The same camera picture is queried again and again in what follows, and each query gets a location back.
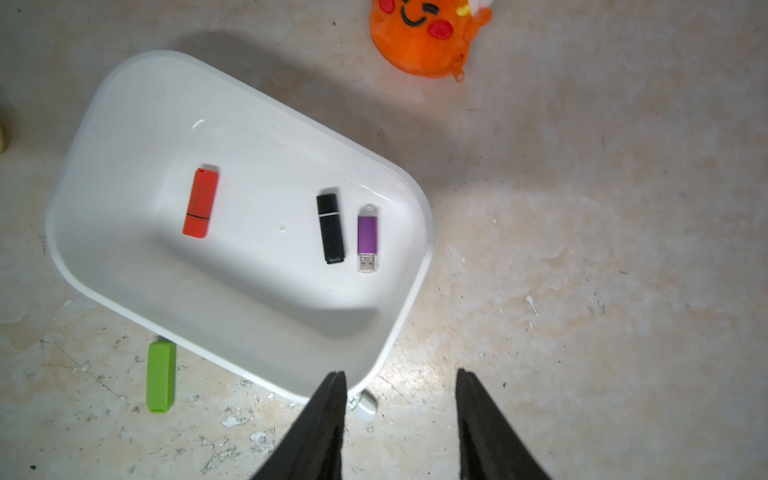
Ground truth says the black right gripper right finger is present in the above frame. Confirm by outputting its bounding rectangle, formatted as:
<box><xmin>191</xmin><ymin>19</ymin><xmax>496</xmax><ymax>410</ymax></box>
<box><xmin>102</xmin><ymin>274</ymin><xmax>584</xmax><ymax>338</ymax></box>
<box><xmin>455</xmin><ymin>368</ymin><xmax>549</xmax><ymax>479</ymax></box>

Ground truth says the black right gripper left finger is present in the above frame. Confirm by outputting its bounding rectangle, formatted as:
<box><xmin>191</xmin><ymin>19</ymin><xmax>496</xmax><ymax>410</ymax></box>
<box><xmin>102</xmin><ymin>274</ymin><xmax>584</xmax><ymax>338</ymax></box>
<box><xmin>252</xmin><ymin>371</ymin><xmax>347</xmax><ymax>480</ymax></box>

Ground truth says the white usb flash drive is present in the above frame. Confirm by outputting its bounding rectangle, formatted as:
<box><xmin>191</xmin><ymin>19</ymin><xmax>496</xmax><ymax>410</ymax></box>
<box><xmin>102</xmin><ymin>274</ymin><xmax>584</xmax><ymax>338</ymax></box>
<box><xmin>347</xmin><ymin>390</ymin><xmax>378</xmax><ymax>423</ymax></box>

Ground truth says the purple usb flash drive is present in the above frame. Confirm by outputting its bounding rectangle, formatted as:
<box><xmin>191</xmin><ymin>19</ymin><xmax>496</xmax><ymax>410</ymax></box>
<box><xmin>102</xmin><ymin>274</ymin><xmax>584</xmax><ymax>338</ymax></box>
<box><xmin>357</xmin><ymin>204</ymin><xmax>378</xmax><ymax>273</ymax></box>

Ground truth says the black usb drive white stripe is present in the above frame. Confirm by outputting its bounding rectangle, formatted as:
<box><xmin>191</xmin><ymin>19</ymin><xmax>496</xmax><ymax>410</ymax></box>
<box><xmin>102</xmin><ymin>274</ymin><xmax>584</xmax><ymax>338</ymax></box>
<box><xmin>316</xmin><ymin>193</ymin><xmax>345</xmax><ymax>264</ymax></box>

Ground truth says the red usb flash drive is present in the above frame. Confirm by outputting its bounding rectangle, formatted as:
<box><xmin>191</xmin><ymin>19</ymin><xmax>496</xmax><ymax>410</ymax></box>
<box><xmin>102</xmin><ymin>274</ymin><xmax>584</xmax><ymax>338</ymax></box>
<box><xmin>182</xmin><ymin>168</ymin><xmax>219</xmax><ymax>239</ymax></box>

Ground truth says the white storage box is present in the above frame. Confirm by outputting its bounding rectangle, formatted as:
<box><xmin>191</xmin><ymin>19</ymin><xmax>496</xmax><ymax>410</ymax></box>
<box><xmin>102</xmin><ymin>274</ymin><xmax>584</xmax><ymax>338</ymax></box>
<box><xmin>46</xmin><ymin>50</ymin><xmax>435</xmax><ymax>403</ymax></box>

